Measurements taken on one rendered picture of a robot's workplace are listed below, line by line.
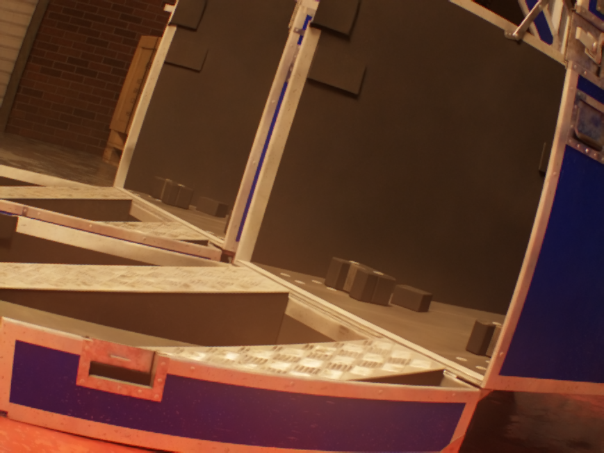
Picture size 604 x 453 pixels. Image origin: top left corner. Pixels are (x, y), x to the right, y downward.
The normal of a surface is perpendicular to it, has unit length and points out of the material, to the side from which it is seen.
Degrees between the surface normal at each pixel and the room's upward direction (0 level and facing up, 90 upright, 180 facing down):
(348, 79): 90
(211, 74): 90
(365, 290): 90
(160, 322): 90
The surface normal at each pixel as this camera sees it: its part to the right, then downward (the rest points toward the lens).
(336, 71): 0.49, 0.20
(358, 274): -0.82, -0.22
